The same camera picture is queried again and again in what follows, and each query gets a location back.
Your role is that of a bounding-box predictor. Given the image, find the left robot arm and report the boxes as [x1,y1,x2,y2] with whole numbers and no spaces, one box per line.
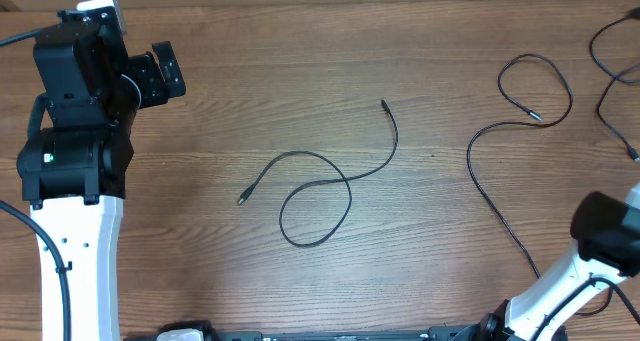
[16,6,186,340]

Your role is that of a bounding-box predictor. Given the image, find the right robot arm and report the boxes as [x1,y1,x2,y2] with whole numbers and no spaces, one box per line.
[474,186,639,341]

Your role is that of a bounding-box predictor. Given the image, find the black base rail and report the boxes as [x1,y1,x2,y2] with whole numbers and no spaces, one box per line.
[123,320,477,341]

